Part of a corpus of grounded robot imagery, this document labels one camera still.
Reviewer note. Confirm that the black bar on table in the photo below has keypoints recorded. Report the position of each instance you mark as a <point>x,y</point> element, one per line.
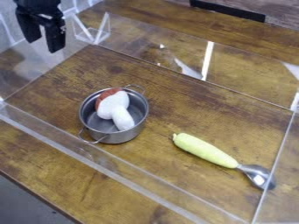
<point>249,15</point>

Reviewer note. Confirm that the clear acrylic enclosure wall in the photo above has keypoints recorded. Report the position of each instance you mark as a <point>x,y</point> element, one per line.
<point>220,80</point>

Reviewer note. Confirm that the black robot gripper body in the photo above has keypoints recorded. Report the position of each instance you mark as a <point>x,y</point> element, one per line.
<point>29,9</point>

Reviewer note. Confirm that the plush red white mushroom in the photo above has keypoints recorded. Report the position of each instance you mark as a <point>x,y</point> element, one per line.
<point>110,107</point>

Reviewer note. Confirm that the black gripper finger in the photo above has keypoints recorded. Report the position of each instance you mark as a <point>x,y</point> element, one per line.
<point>54,34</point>
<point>29,27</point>

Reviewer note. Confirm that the silver metal spoon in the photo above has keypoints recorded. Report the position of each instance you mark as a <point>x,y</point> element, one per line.
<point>259,175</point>

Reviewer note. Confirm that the yellow plush corn cob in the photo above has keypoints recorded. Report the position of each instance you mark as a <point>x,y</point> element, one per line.
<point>204,150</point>

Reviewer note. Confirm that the silver metal pot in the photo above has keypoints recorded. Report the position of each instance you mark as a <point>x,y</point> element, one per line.
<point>98,130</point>

